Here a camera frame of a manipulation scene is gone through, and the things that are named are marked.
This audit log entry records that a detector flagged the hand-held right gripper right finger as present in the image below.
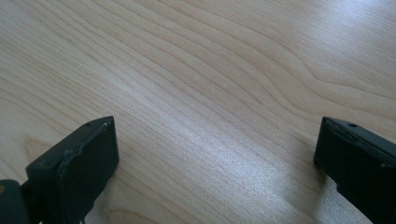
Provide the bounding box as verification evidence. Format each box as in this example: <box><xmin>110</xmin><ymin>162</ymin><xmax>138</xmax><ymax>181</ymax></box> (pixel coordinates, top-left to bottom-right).
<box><xmin>313</xmin><ymin>116</ymin><xmax>396</xmax><ymax>224</ymax></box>

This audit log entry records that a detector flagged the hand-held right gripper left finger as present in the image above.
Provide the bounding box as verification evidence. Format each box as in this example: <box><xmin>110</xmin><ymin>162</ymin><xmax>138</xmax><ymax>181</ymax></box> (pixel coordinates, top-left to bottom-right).
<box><xmin>26</xmin><ymin>116</ymin><xmax>120</xmax><ymax>224</ymax></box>

